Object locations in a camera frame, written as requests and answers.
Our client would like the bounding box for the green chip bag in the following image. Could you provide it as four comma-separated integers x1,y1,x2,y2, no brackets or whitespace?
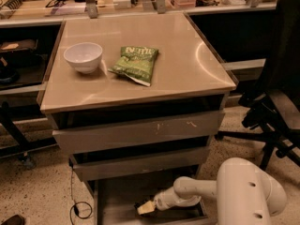
109,46,158,87

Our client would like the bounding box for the black floor cable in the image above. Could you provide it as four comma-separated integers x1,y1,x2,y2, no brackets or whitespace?
68,159,94,225

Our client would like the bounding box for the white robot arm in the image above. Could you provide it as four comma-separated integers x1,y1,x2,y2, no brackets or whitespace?
137,157,287,225

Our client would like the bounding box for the dark blue rxbar wrapper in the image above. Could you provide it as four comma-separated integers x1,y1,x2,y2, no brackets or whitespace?
134,200,148,211

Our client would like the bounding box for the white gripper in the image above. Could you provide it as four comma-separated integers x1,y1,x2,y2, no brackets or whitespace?
137,187,201,215

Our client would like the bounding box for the white ceramic bowl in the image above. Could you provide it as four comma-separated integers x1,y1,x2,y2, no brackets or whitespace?
64,42,103,74

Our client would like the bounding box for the open bottom drawer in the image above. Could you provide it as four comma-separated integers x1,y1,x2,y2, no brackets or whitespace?
95,168,217,225

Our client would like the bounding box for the black cart leg with caster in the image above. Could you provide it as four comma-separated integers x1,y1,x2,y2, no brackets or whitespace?
0,106,56,169

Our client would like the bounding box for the dark shoe tip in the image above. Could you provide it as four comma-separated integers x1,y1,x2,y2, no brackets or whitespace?
1,215,24,225

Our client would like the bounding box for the metal coil stand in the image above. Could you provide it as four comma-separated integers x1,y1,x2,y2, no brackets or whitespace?
0,0,23,20

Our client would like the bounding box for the top grey drawer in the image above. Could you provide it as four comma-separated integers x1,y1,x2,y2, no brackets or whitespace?
53,111,224,154

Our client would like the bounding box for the grey drawer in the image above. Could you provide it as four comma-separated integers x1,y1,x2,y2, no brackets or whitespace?
73,146,209,181
53,111,224,154

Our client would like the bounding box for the grey drawer cabinet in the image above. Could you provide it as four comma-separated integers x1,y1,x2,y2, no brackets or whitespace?
40,13,235,225

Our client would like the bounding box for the middle grey drawer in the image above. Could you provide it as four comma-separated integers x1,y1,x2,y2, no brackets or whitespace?
73,146,209,181

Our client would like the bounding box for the black office chair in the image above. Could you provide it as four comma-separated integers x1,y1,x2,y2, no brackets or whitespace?
215,0,300,170

